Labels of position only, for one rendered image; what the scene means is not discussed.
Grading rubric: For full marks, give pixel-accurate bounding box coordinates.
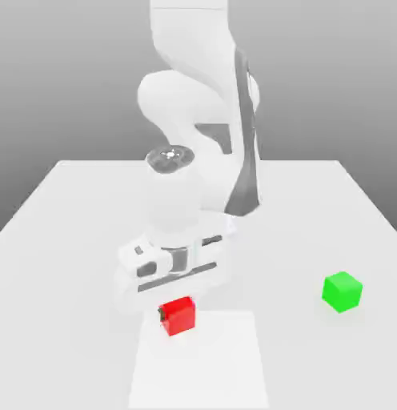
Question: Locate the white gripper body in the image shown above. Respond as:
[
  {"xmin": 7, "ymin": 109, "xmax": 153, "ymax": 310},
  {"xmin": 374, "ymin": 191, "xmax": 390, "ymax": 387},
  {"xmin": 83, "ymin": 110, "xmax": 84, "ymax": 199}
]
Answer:
[{"xmin": 112, "ymin": 255, "xmax": 232, "ymax": 316}]

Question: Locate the small red cube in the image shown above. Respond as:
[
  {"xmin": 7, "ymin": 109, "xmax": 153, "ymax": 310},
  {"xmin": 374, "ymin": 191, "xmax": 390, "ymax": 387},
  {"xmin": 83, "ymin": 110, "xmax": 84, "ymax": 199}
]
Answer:
[{"xmin": 157, "ymin": 295, "xmax": 197, "ymax": 337}]

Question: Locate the small green cube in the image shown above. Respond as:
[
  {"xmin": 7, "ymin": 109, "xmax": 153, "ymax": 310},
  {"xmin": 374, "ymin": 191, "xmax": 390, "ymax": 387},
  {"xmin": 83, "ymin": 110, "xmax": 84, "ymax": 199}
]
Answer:
[{"xmin": 321, "ymin": 271, "xmax": 363, "ymax": 314}]

